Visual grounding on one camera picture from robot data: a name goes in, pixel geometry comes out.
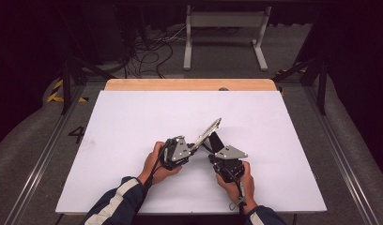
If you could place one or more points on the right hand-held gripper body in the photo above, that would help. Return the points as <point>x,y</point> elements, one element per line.
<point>228,161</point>

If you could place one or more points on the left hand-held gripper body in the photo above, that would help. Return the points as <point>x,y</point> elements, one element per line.
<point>178,151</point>

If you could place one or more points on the person's left hand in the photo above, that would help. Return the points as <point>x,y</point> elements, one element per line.
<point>153,168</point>

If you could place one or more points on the person's right hand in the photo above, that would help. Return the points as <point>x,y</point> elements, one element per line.
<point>247,187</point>

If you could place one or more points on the black metal stand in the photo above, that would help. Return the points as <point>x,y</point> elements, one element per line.
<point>66,84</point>
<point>321,84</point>

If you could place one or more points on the white metal stand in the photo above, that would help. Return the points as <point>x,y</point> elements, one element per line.
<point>225,19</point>

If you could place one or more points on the yellow black floor tape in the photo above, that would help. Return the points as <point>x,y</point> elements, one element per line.
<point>56,92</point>

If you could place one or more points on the aluminium floor rail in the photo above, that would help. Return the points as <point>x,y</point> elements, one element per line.
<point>343,162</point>
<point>39,162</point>

